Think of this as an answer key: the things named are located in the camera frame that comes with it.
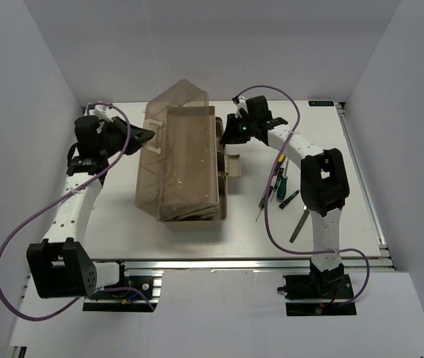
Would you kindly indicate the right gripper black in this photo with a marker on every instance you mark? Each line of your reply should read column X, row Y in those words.
column 232, row 136

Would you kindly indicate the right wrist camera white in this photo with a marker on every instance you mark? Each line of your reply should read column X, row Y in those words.
column 241, row 106

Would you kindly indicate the beige cantilever toolbox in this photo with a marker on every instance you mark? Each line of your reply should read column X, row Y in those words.
column 182, row 179

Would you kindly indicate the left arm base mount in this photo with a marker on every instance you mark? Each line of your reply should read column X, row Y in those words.
column 140, row 296

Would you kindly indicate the blue label sticker right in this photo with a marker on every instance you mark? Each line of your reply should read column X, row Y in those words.
column 321, row 103

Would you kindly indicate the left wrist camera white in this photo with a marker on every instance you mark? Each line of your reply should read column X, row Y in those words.
column 101, row 115

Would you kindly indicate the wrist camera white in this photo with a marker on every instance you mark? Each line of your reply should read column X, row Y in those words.
column 241, row 106
column 101, row 115

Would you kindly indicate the blue label sticker left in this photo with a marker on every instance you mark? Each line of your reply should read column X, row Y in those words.
column 101, row 107

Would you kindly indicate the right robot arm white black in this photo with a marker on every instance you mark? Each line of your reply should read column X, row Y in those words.
column 324, row 188

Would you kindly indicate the blue label sticker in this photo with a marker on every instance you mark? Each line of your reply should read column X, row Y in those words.
column 101, row 107
column 321, row 103

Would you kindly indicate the short black green precision screwdriver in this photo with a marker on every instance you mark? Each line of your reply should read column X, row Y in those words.
column 288, row 200

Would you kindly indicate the yellow black long screwdriver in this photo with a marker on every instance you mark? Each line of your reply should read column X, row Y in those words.
column 279, row 164

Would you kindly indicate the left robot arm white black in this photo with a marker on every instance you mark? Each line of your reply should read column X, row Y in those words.
column 59, row 264

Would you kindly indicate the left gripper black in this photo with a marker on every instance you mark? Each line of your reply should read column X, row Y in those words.
column 138, row 137

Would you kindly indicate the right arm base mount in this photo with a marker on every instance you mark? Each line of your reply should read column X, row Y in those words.
column 302, row 298

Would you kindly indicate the large green handle screwdriver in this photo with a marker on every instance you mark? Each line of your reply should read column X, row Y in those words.
column 282, row 189

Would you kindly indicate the yellow black handle file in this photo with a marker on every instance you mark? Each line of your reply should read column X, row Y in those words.
column 300, row 225

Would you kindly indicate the aluminium front rail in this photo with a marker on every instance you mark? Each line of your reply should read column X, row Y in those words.
column 376, row 264

